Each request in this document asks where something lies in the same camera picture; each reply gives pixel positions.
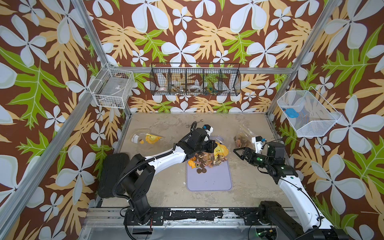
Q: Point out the white mesh basket right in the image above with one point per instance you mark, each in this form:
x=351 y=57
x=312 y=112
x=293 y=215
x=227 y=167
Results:
x=317 y=115

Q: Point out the black wire basket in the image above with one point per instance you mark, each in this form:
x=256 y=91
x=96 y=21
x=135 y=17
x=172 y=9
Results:
x=195 y=79

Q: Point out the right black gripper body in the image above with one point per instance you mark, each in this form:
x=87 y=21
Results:
x=260 y=160

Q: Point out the clear bag of cookies back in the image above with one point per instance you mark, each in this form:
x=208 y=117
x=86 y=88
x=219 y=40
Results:
x=244 y=138

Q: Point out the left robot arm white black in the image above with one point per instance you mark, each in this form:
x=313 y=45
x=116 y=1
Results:
x=136 y=179

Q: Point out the black tool case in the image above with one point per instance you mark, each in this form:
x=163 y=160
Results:
x=113 y=166

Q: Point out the clear bag of donuts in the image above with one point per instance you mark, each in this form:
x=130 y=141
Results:
x=218 y=156

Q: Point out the white wire basket left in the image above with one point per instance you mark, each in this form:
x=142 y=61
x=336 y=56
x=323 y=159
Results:
x=112 y=87

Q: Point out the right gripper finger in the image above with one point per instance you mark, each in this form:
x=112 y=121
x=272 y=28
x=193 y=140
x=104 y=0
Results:
x=243 y=155
x=244 y=150

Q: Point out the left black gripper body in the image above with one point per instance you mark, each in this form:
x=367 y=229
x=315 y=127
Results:
x=204 y=146

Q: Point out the blue object in basket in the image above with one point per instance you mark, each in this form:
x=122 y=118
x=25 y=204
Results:
x=291 y=113

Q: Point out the ziploc bag with cookies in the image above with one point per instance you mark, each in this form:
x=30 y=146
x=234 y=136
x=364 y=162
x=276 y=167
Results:
x=144 y=137

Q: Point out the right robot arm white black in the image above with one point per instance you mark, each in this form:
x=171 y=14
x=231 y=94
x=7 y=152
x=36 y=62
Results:
x=313 y=224

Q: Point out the lavender plastic tray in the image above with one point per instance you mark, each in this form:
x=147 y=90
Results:
x=217 y=178

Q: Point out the black mounting rail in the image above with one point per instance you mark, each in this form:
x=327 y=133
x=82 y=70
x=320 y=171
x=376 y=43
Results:
x=158 y=216

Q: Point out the pile of poured cookies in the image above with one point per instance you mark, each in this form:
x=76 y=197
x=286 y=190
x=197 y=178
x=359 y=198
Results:
x=201 y=162

